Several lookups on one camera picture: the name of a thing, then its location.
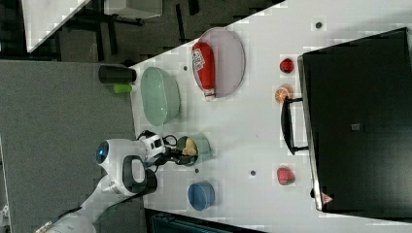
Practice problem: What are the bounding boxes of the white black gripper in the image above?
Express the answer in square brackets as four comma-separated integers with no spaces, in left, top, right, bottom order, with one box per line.
[144,134,197,167]

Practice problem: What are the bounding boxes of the yellow plush banana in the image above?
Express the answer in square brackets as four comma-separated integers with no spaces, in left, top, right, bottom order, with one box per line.
[183,138,197,156]

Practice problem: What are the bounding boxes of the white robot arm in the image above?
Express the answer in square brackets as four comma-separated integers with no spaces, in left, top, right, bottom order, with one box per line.
[35,130,199,233]

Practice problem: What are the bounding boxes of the green mug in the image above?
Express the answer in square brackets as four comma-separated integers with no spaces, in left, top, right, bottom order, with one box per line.
[177,133,212,165]

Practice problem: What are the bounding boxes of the blue cup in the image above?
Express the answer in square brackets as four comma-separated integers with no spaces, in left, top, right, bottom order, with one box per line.
[188,181,216,211]

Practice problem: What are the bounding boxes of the green perforated colander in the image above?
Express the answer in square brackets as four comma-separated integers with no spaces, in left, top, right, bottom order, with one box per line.
[140,67,181,126]

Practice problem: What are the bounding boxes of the small green object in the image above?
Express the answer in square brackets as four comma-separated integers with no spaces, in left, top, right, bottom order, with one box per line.
[114,84,133,94]

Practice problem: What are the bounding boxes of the red plush ketchup bottle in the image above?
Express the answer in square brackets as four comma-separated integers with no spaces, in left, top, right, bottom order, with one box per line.
[191,42,216,101]

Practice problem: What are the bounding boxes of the grey round plate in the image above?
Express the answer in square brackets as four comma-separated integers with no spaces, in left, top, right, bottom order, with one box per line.
[192,27,246,98]

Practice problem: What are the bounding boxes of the pink plush strawberry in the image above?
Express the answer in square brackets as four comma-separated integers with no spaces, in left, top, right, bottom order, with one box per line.
[277,167,295,185]

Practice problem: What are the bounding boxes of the plush orange slice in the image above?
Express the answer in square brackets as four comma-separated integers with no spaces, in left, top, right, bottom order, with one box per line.
[275,84,293,104]

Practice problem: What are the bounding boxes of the dark red plush strawberry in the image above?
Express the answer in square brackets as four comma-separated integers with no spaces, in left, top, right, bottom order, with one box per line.
[280,58,294,74]

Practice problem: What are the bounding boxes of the silver toaster oven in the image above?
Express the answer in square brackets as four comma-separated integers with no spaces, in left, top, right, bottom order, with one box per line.
[296,27,412,222]

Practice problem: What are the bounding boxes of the black cable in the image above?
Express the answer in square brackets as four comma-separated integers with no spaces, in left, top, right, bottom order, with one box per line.
[137,129,179,149]

